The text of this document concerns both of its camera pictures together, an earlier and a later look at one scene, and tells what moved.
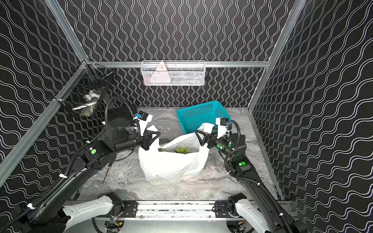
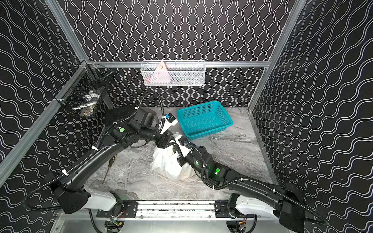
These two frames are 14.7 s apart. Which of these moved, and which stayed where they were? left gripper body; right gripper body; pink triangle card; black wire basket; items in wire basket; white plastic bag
Moved: right gripper body; left gripper body; white plastic bag
Stayed: pink triangle card; items in wire basket; black wire basket
